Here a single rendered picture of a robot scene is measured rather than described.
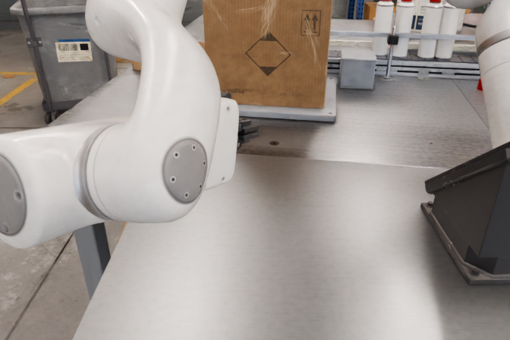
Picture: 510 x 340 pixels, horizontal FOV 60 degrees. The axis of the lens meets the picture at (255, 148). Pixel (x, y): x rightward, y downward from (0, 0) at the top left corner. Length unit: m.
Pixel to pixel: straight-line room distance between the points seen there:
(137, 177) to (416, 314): 0.43
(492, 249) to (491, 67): 0.27
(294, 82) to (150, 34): 0.78
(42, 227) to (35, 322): 1.53
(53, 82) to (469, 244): 2.90
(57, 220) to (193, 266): 0.35
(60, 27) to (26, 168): 2.81
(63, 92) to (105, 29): 2.86
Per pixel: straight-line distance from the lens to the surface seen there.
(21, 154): 0.33
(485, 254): 0.67
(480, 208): 0.65
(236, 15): 1.07
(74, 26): 3.12
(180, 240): 0.70
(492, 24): 0.78
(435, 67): 1.51
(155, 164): 0.30
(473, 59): 1.58
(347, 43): 1.54
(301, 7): 1.05
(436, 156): 1.00
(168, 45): 0.33
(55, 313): 1.86
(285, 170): 0.88
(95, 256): 1.29
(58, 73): 3.22
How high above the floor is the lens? 1.27
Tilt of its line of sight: 27 degrees down
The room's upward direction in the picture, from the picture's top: straight up
